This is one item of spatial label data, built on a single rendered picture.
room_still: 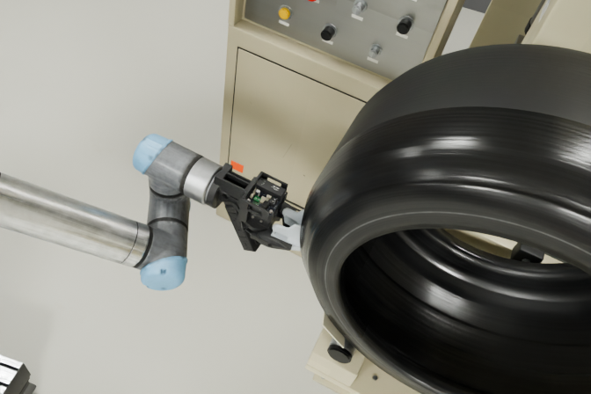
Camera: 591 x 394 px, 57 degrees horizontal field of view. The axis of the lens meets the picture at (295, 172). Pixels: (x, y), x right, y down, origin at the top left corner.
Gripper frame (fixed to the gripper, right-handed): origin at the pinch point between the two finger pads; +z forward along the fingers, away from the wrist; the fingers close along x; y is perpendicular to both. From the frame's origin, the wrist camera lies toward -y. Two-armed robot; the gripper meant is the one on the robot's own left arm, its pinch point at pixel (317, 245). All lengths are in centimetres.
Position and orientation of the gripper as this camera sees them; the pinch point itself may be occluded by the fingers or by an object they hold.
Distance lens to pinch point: 92.8
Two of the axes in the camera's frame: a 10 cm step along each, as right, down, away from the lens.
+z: 8.9, 4.3, -1.7
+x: 4.3, -6.4, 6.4
